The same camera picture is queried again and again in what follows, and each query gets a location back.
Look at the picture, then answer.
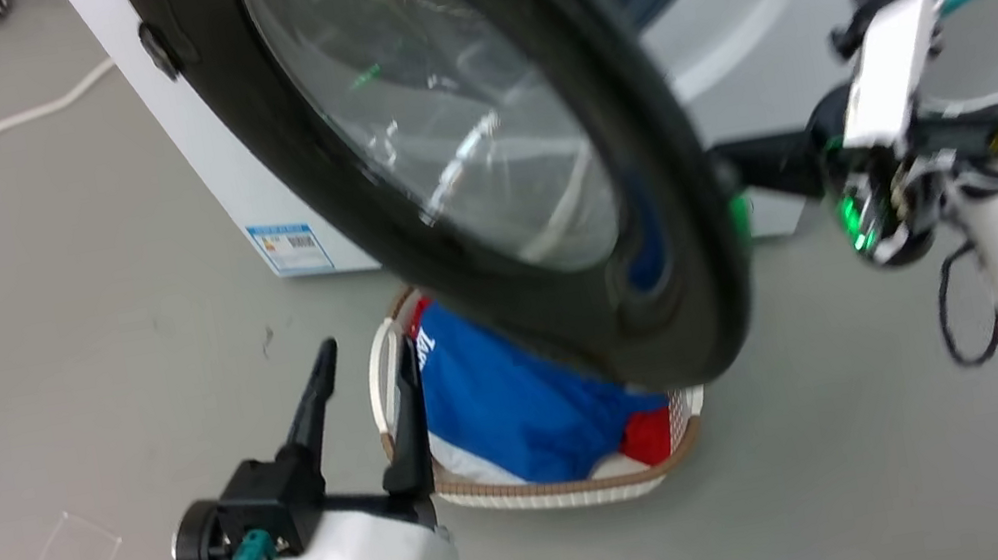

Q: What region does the red garment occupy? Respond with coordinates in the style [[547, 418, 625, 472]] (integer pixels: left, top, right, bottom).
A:
[[614, 403, 682, 472]]

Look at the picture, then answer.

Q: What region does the white front-load washing machine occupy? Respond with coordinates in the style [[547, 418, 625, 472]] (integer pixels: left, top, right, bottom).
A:
[[64, 0, 992, 348]]

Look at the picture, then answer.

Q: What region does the right gripper green lit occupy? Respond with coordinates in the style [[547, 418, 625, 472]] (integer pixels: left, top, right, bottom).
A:
[[702, 70, 962, 296]]

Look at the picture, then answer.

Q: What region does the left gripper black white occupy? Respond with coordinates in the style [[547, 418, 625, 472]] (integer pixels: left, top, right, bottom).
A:
[[141, 322, 460, 560]]

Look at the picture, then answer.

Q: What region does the white woven laundry basket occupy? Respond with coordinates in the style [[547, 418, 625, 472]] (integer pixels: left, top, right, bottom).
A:
[[351, 239, 721, 540]]

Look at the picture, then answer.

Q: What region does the blue energy label sticker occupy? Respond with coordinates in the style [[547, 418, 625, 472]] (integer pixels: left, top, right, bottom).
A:
[[244, 212, 337, 284]]

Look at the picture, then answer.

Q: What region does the thin black looped arm cable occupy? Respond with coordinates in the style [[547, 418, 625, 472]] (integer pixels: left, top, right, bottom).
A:
[[926, 236, 998, 372]]

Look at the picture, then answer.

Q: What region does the black round glass washer door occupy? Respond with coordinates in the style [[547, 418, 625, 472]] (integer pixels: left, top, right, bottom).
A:
[[122, 0, 773, 471]]

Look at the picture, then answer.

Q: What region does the blue garment with white print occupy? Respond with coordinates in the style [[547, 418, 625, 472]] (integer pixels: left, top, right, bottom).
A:
[[406, 263, 683, 505]]

